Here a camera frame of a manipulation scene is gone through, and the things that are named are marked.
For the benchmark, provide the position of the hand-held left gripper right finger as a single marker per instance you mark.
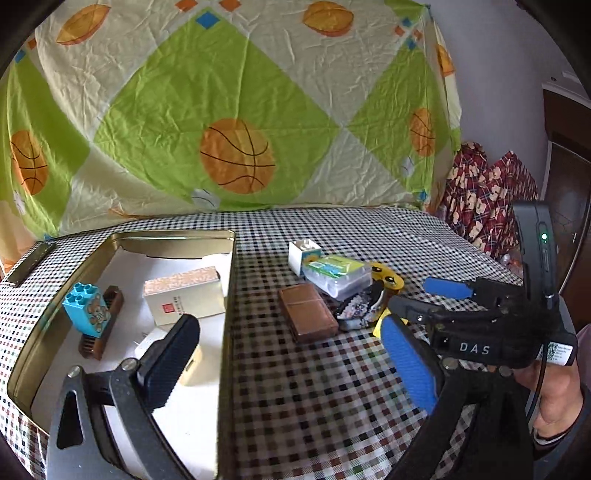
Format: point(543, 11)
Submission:
point(411, 364)

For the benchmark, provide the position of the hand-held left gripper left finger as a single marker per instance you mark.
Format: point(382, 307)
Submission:
point(171, 360)

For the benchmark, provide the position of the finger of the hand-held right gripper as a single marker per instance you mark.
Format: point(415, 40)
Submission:
point(415, 314)
point(445, 287)

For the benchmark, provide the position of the white charger plug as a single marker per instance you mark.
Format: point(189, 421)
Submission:
point(150, 339)

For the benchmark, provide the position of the yellow block with eyes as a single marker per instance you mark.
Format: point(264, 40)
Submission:
point(388, 277)

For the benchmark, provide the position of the white box orange patterned lid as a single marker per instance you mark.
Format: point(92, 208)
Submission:
point(184, 304)

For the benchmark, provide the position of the brown wooden comb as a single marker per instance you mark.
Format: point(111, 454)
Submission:
point(92, 347)

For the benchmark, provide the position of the clear plastic box green label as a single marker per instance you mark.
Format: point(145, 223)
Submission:
point(339, 279)

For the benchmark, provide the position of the teal building block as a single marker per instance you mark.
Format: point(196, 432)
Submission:
point(83, 309)

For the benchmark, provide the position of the brown box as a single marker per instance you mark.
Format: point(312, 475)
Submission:
point(307, 314)

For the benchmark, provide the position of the gold metal tin box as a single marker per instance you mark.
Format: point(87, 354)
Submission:
point(46, 332)

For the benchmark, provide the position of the person's right forearm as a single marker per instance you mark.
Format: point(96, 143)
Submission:
point(554, 439)

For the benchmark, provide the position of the person's right hand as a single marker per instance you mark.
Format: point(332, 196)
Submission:
point(561, 397)

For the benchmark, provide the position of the clear plastic bag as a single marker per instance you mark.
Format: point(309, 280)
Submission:
point(510, 264)

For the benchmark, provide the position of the checked tablecloth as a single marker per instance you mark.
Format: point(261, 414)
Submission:
point(323, 392)

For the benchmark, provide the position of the red printed blanket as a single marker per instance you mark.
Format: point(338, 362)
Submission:
point(485, 194)

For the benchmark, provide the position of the white sun print block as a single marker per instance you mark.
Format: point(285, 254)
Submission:
point(300, 254)

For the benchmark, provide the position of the dark wooden cabinet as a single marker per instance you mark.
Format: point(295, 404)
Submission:
point(570, 175)

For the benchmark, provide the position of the black flat bar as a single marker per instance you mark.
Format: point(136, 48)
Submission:
point(30, 265)

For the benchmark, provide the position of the green basketball print sheet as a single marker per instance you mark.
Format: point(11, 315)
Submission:
point(231, 69)

